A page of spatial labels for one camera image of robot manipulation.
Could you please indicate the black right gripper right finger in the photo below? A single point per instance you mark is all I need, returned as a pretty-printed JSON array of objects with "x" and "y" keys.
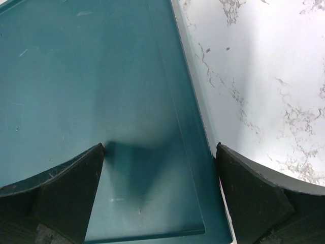
[{"x": 267, "y": 206}]

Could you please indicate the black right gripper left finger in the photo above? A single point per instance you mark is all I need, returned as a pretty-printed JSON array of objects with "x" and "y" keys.
[{"x": 53, "y": 206}]

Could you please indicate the teal drawer organizer box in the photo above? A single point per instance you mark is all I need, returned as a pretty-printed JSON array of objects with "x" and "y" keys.
[{"x": 78, "y": 73}]

